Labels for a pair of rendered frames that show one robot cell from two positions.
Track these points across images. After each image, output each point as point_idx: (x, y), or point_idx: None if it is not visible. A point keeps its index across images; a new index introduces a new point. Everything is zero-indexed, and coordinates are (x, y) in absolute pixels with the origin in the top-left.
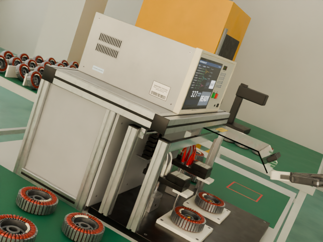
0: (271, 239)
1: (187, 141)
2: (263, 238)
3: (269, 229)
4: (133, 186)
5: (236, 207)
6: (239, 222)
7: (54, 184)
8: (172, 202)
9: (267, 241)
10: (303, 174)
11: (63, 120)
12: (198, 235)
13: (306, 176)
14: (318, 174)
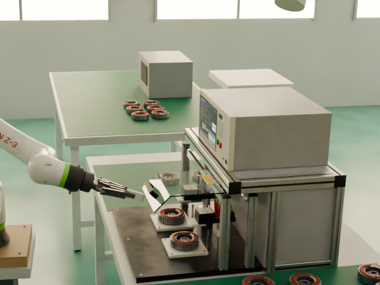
0: (122, 270)
1: (194, 160)
2: (128, 265)
3: (133, 281)
4: (234, 225)
5: (176, 273)
6: (155, 255)
7: None
8: (204, 235)
9: (124, 265)
10: (116, 188)
11: None
12: (156, 217)
13: (112, 184)
14: (104, 183)
